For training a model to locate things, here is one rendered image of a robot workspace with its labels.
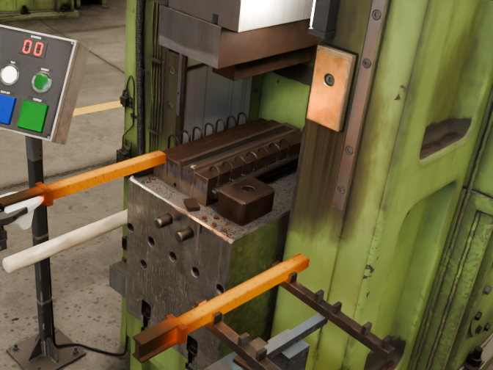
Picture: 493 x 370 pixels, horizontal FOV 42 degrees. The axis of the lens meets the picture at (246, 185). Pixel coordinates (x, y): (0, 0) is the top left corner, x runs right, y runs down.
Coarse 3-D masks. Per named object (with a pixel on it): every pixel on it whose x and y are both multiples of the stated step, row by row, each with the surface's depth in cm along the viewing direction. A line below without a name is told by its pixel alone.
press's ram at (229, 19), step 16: (160, 0) 148; (176, 0) 145; (192, 0) 141; (208, 0) 138; (224, 0) 135; (240, 0) 132; (256, 0) 135; (272, 0) 139; (288, 0) 143; (304, 0) 147; (208, 16) 139; (224, 16) 136; (240, 16) 134; (256, 16) 137; (272, 16) 141; (288, 16) 145; (304, 16) 150
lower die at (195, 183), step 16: (240, 128) 187; (256, 128) 186; (272, 128) 184; (192, 144) 175; (208, 144) 173; (224, 144) 174; (256, 144) 174; (176, 160) 163; (224, 160) 166; (240, 160) 166; (272, 160) 173; (160, 176) 169; (176, 176) 164; (192, 176) 160; (208, 176) 157; (224, 176) 160; (240, 176) 165; (272, 176) 177; (192, 192) 161; (208, 192) 158
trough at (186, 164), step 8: (280, 128) 187; (288, 128) 187; (256, 136) 179; (264, 136) 182; (272, 136) 183; (232, 144) 173; (240, 144) 175; (248, 144) 177; (216, 152) 169; (224, 152) 171; (192, 160) 163; (200, 160) 165; (208, 160) 166
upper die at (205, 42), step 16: (160, 16) 150; (176, 16) 146; (192, 16) 143; (160, 32) 152; (176, 32) 148; (192, 32) 144; (208, 32) 141; (224, 32) 139; (240, 32) 143; (256, 32) 147; (272, 32) 152; (288, 32) 156; (304, 32) 161; (176, 48) 150; (192, 48) 146; (208, 48) 142; (224, 48) 141; (240, 48) 145; (256, 48) 150; (272, 48) 154; (288, 48) 159; (208, 64) 144; (224, 64) 144
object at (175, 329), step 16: (304, 256) 139; (272, 272) 133; (288, 272) 134; (240, 288) 127; (256, 288) 128; (208, 304) 122; (224, 304) 122; (240, 304) 126; (176, 320) 116; (192, 320) 117; (208, 320) 120; (144, 336) 111; (160, 336) 113; (176, 336) 116; (144, 352) 112; (160, 352) 114
